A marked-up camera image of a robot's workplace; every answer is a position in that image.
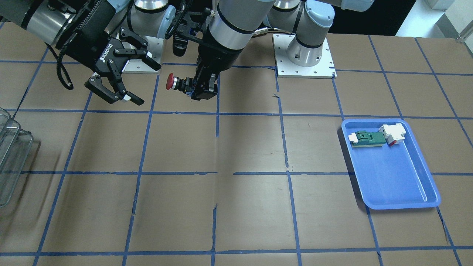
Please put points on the green white connector block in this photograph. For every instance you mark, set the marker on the green white connector block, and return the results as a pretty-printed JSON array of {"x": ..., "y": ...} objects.
[{"x": 366, "y": 139}]

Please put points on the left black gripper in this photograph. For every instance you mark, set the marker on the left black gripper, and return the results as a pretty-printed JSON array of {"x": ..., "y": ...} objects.
[{"x": 218, "y": 56}]

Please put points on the white red switch block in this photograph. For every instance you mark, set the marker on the white red switch block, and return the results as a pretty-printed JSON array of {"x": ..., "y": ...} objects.
[{"x": 393, "y": 134}]

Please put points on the red emergency stop button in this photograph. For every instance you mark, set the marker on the red emergency stop button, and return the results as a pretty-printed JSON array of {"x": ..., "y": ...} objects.
[{"x": 185, "y": 85}]

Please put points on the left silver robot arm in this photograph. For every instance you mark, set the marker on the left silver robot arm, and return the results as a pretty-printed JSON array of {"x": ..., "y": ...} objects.
[{"x": 235, "y": 21}]

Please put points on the silver wire mesh shelf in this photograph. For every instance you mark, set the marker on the silver wire mesh shelf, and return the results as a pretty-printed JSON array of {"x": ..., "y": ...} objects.
[{"x": 15, "y": 145}]

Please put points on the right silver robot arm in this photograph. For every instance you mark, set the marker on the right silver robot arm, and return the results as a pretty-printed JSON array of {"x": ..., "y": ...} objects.
[{"x": 149, "y": 19}]

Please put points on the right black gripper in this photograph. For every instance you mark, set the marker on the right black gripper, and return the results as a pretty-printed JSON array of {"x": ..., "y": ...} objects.
[{"x": 97, "y": 55}]

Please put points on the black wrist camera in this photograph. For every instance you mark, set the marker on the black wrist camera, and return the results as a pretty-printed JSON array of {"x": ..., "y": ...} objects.
[{"x": 184, "y": 28}]

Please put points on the blue plastic tray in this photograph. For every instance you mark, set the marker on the blue plastic tray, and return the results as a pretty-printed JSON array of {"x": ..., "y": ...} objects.
[{"x": 391, "y": 177}]

